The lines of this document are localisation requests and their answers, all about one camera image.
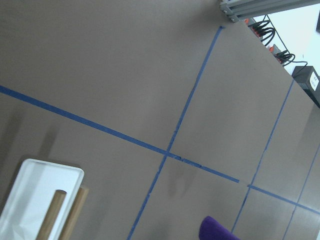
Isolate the black cable connector block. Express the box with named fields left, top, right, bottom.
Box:
left=268, top=44, right=296, bottom=67
left=244, top=18, right=276, bottom=47

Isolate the aluminium frame post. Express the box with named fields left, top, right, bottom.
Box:
left=219, top=0, right=320, bottom=23

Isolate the purple towel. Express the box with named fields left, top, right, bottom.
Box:
left=198, top=216, right=240, bottom=240

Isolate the left black cable connector block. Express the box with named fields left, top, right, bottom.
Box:
left=244, top=18, right=276, bottom=47

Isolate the white wooden towel rack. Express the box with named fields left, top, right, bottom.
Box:
left=0, top=158, right=85, bottom=240

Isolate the black box with label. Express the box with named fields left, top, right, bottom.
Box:
left=291, top=66, right=320, bottom=108

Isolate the right black cable connector block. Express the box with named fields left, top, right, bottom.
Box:
left=268, top=44, right=296, bottom=67

